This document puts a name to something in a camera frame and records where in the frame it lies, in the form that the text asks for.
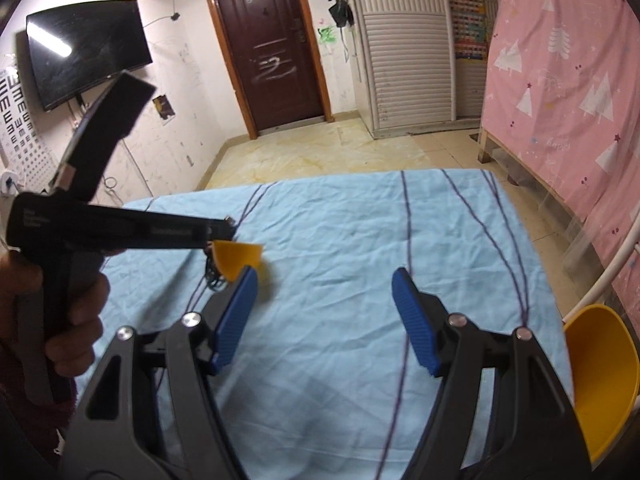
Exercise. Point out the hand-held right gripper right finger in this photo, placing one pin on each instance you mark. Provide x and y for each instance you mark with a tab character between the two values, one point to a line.
415	320

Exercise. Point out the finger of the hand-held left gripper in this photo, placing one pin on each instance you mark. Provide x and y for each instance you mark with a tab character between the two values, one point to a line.
165	232
120	110

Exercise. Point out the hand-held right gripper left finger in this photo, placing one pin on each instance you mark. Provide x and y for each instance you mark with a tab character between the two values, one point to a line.
235	315

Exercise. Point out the yellow plastic cup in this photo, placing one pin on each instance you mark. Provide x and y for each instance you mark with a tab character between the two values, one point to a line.
240	257

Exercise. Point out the yellow plastic bin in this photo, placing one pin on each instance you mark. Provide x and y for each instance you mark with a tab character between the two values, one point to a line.
605	370

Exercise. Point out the person's left hand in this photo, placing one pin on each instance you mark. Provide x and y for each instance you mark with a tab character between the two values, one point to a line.
85	320

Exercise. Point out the white eye chart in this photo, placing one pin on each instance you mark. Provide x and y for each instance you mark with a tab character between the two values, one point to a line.
20	135

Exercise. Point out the light blue striped cloth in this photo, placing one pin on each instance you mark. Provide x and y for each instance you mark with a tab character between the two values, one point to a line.
340	220

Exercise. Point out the dark brown door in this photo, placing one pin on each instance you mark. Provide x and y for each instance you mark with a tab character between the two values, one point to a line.
270	35

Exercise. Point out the black hanging bag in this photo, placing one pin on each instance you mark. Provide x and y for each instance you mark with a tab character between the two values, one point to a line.
340	12

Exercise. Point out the white louvered wardrobe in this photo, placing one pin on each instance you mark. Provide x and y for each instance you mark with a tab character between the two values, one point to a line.
410	50

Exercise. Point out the pink tree-print curtain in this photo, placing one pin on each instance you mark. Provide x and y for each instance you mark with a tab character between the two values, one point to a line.
565	85

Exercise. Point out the small dark wall poster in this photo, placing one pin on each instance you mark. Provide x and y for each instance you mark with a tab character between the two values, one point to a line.
164	108

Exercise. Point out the white wall socket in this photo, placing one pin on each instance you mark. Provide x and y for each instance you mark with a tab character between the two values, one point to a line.
7	182

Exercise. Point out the black wall television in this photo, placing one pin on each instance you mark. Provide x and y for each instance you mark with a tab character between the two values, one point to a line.
85	50

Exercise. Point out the wooden bed frame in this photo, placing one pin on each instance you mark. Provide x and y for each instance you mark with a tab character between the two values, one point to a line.
484	147

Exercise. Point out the colourful grid wall poster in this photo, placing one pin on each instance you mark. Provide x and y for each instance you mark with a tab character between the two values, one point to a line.
467	25

